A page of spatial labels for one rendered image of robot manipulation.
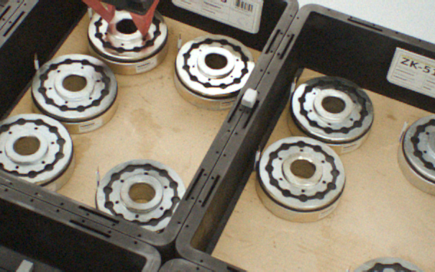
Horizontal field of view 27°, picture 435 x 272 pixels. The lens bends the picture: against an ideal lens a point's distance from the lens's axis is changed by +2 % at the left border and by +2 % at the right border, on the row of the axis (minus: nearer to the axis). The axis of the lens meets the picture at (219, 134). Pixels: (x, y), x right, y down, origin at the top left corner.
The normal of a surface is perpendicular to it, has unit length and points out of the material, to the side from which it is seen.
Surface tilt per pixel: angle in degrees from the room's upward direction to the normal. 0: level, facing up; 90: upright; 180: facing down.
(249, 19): 90
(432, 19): 0
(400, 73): 90
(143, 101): 0
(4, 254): 0
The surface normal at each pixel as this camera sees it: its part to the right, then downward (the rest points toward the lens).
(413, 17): 0.07, -0.61
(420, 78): -0.39, 0.71
